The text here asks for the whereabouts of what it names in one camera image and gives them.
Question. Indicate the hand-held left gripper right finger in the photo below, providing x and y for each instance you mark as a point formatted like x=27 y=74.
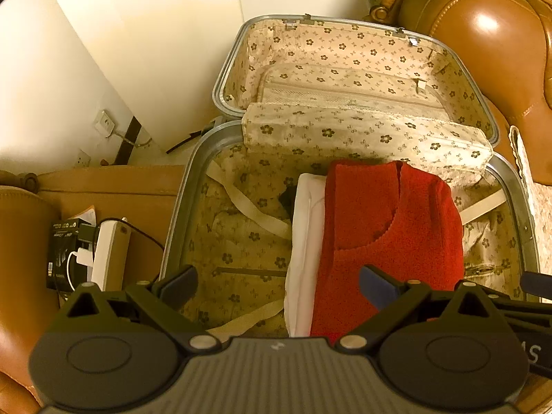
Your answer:
x=379 y=288

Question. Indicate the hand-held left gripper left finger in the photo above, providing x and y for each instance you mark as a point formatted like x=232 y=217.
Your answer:
x=179 y=287

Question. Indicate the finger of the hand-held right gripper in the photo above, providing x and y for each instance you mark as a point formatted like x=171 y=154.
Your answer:
x=537 y=285
x=526 y=310

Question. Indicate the red fleece sweater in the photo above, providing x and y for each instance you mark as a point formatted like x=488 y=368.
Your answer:
x=388 y=233

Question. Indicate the silver suitcase with floral lining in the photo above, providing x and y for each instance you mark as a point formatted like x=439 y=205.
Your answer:
x=345 y=51

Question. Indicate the white power strip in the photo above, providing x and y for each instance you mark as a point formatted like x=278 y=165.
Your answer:
x=110 y=254

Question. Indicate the white folded garment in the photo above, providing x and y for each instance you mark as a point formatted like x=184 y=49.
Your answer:
x=304 y=246

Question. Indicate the white charger plug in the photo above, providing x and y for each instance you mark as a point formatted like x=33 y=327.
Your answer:
x=81 y=258

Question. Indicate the black charger plug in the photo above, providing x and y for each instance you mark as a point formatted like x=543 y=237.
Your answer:
x=88 y=233

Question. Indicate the orange white paper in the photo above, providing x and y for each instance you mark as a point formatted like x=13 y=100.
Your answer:
x=86 y=213

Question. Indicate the black cardboard box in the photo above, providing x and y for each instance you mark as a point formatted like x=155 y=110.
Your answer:
x=58 y=263

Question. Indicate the brown leather armchair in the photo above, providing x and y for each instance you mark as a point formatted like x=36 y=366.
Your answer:
x=21 y=267

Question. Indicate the brown leather sofa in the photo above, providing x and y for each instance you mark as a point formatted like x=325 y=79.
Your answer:
x=474 y=21

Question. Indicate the white wall socket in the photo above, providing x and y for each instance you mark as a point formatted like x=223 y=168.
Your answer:
x=83 y=158
x=104 y=123

